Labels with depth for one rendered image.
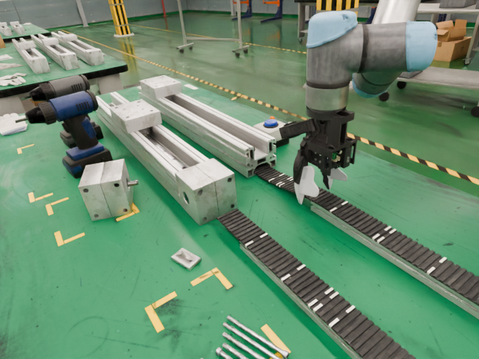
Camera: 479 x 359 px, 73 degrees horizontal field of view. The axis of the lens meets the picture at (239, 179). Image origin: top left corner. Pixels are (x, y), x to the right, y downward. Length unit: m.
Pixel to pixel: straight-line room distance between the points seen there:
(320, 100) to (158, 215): 0.43
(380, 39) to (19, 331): 0.73
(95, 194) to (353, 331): 0.57
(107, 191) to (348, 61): 0.55
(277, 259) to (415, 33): 0.42
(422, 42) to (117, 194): 0.64
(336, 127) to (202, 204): 0.31
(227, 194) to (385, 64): 0.39
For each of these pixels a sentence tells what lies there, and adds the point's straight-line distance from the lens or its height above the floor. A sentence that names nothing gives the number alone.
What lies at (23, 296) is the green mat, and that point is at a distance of 0.71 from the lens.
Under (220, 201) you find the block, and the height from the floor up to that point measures 0.82.
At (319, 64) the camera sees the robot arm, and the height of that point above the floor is 1.10.
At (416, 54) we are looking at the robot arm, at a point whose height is 1.11.
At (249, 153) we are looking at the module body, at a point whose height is 0.85.
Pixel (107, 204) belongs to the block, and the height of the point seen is 0.82.
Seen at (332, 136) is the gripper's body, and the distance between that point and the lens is 0.61.
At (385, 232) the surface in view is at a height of 0.81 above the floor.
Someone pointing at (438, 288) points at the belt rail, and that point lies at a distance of 0.62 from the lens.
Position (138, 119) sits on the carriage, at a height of 0.90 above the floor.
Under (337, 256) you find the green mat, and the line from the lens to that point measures 0.63.
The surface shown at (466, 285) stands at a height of 0.81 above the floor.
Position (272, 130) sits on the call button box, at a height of 0.84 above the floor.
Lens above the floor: 1.23
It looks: 32 degrees down
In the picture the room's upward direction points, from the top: 5 degrees counter-clockwise
